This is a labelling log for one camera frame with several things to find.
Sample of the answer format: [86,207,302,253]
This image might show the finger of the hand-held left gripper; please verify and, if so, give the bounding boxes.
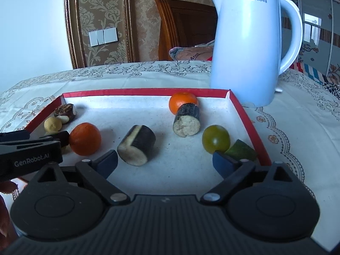
[0,130,30,142]
[40,131,70,147]

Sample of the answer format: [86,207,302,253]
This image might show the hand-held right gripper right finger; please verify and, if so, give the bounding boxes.
[200,151,306,205]

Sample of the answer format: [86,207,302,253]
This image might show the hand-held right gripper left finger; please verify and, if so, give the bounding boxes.
[34,150,130,205]

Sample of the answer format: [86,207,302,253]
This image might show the small yellow potato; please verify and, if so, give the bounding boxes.
[44,116,62,134]

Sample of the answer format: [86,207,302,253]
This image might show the orange mandarin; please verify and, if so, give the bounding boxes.
[69,122,102,156]
[169,92,199,114]

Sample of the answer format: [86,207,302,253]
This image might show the green cucumber piece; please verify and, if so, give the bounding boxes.
[224,139,258,163]

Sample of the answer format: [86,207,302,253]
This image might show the green tomato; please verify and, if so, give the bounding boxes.
[201,125,231,154]

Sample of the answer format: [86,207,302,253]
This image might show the rounded eggplant end piece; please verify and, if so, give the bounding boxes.
[54,103,78,123]

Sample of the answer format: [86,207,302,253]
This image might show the eggplant chunk with pale stripe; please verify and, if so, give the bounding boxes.
[117,125,157,167]

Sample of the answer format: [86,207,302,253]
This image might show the eggplant chunk with rough cut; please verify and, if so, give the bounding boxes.
[173,103,201,138]

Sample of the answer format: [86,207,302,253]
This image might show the red shallow cardboard box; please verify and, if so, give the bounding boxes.
[25,89,271,195]

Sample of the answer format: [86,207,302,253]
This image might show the person's left hand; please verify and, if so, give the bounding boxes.
[0,179,20,245]

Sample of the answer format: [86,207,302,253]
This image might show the pink quilted pillow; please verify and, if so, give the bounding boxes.
[169,39,215,61]

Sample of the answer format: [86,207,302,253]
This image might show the white electric kettle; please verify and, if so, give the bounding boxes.
[208,0,303,108]

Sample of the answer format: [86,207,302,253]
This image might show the striped bed blanket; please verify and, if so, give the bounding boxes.
[288,61,340,85]

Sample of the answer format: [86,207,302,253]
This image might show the dark patterned clothing pile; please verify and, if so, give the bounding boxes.
[323,81,340,99]

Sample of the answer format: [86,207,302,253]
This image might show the wooden chair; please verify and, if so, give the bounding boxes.
[154,0,218,61]

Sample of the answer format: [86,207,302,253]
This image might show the floral glass door wardrobe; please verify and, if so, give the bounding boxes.
[262,0,340,83]

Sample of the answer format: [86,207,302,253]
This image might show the gold wall moulding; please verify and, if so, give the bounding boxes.
[62,0,136,69]

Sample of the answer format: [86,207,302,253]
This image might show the white wall light switch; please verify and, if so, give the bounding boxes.
[89,27,118,47]

